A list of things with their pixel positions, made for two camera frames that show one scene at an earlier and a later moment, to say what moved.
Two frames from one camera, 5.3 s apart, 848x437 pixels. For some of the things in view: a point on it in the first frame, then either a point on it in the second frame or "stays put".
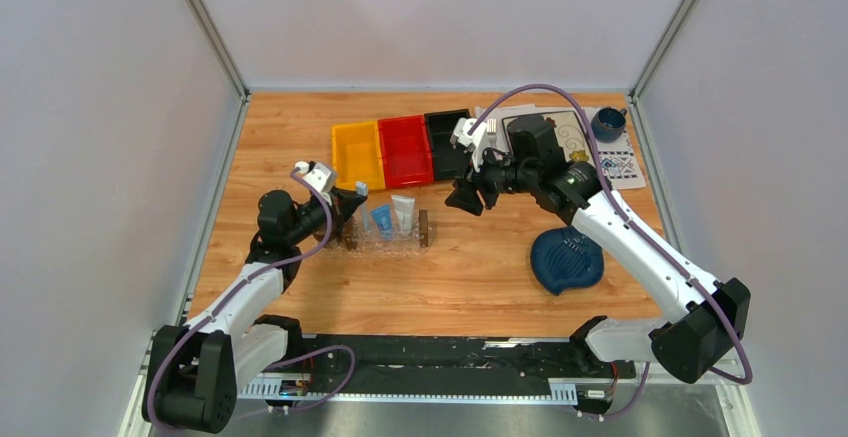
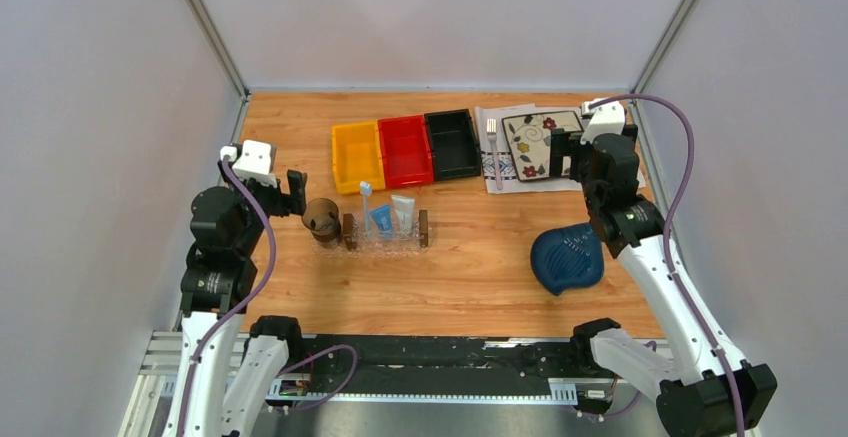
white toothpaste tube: (404, 207) stays put
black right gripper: (466, 198) to (565, 144)
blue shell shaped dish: (564, 258) stays put
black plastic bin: (449, 162) stays put
